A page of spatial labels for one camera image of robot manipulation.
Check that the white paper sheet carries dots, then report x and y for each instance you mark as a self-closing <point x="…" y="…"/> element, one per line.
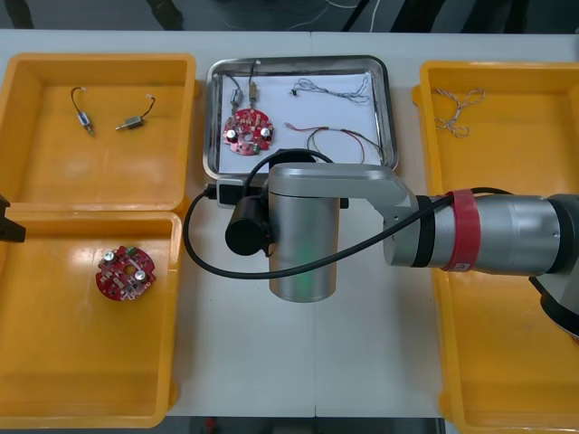
<point x="316" y="113"/>

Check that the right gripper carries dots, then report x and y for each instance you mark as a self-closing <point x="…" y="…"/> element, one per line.
<point x="258" y="190"/>

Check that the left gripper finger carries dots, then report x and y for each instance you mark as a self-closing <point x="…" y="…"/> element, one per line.
<point x="3" y="201"/>
<point x="11" y="231"/>

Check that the yellow-orange plastic bin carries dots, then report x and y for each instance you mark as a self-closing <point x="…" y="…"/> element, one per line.
<point x="493" y="167"/>
<point x="149" y="181"/>
<point x="497" y="361"/>
<point x="113" y="361"/>

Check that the blue-white harness black connector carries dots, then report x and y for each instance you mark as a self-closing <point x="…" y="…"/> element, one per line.
<point x="344" y="94"/>

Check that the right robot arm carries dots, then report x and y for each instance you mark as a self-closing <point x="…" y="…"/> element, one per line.
<point x="303" y="235"/>

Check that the black furniture leg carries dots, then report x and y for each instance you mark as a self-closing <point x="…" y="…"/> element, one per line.
<point x="16" y="12"/>
<point x="165" y="13"/>

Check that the steel tray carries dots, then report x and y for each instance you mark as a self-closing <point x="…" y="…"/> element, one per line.
<point x="212" y="135"/>

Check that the round red circuit board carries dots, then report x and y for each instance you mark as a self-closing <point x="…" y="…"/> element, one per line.
<point x="249" y="131"/>
<point x="126" y="273"/>

